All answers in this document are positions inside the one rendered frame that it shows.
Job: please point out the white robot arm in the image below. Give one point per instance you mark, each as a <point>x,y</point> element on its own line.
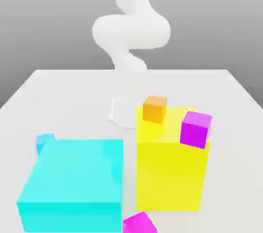
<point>131,29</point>

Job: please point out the small orange cube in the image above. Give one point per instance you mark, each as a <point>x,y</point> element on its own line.
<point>154,111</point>

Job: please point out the small purple cube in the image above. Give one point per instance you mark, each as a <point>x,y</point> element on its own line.
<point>194,134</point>

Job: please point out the small light blue cube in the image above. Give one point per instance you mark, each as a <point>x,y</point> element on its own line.
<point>42,140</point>

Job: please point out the small magenta cube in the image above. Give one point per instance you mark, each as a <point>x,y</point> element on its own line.
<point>138,223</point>

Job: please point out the large yellow box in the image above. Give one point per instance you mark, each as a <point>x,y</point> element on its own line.
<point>170,173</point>

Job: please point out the large cyan box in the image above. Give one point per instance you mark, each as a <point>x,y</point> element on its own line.
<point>74,177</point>

